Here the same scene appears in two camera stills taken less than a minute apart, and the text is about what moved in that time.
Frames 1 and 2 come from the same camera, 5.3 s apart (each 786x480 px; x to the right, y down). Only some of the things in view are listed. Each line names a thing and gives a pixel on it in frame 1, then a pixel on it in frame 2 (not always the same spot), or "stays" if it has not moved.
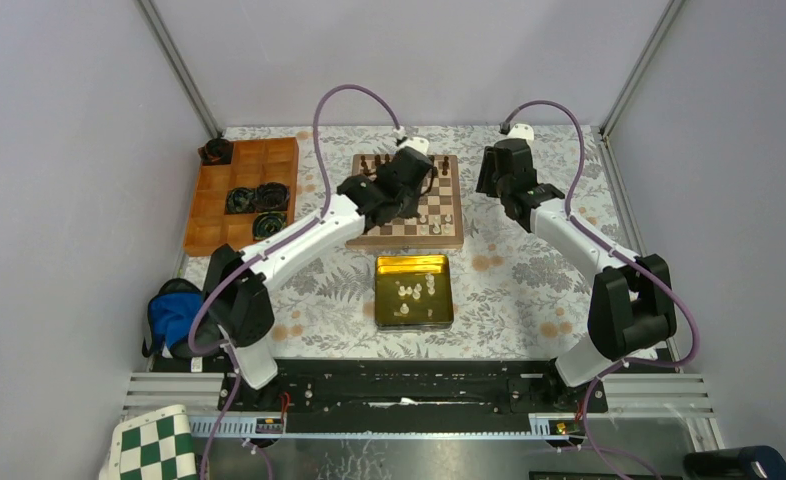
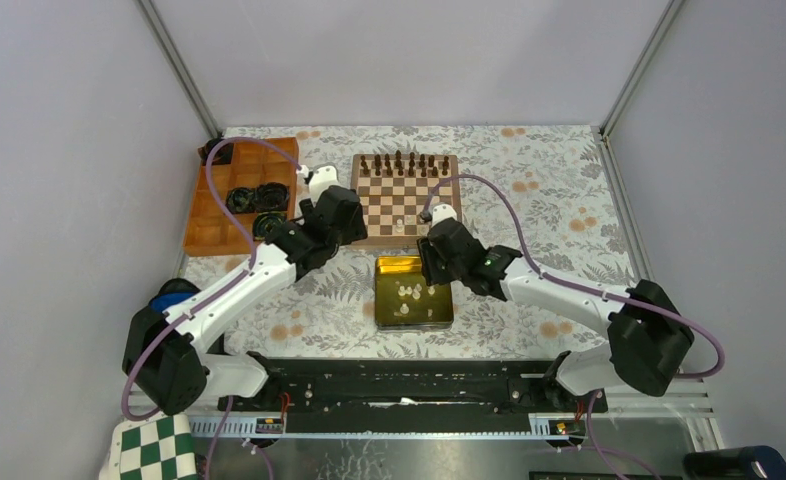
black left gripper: x=408 y=209 → x=356 y=230
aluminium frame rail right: x=607 y=146 stays
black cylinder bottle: x=749 y=463 stays
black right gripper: x=484 y=185 → x=428 y=253
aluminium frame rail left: x=160 y=30 stays
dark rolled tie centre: x=272 y=197 stays
